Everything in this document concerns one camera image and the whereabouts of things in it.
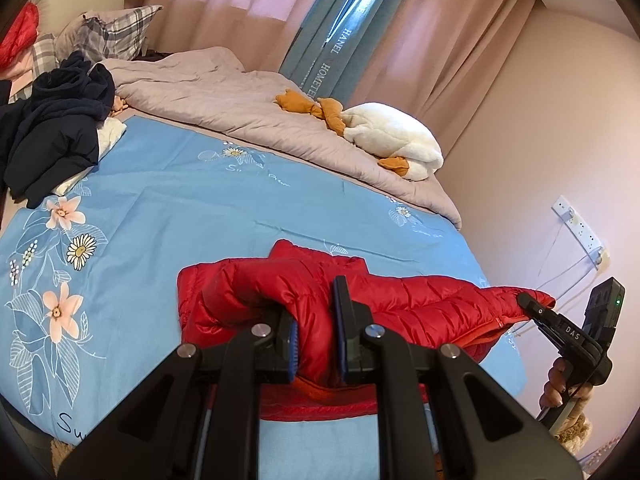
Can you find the person's right forearm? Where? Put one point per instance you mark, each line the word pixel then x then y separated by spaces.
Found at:
pixel 575 427

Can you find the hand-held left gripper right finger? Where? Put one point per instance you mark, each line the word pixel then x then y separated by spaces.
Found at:
pixel 342 330

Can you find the white wall power strip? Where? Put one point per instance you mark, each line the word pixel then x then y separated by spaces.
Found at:
pixel 580 227

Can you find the grey quilt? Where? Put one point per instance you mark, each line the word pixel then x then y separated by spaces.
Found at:
pixel 210 90

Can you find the blue floral bed sheet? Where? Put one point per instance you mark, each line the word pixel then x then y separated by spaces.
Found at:
pixel 175 200

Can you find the white goose plush toy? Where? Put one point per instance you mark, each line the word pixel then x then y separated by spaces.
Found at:
pixel 390 135

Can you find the large plaid pillow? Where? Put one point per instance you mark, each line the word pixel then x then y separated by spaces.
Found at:
pixel 115 32

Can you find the pale pink garment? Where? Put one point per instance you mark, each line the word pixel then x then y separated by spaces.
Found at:
pixel 22 77

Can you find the person's right hand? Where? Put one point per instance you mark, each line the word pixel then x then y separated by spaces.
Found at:
pixel 557 387

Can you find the navy blue clothes pile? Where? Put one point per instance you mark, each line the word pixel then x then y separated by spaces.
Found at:
pixel 50 130

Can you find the small plaid pillow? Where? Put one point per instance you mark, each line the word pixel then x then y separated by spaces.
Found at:
pixel 42 55

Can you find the folded red down jacket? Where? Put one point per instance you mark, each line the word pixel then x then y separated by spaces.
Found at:
pixel 17 32

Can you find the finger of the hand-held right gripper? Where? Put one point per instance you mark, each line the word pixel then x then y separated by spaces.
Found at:
pixel 537 310

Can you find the beige headboard cushion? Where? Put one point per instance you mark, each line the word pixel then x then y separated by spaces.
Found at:
pixel 75 0

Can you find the red down jacket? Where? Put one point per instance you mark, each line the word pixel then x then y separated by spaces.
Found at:
pixel 425 310
pixel 17 32

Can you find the blue curtain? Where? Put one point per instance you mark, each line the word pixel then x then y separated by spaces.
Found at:
pixel 335 45

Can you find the pink curtain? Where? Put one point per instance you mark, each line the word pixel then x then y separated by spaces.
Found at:
pixel 230 10
pixel 440 45

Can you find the white garment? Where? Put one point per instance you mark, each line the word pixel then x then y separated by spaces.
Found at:
pixel 111 135

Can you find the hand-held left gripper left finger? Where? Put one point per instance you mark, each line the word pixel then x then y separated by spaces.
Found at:
pixel 292 350

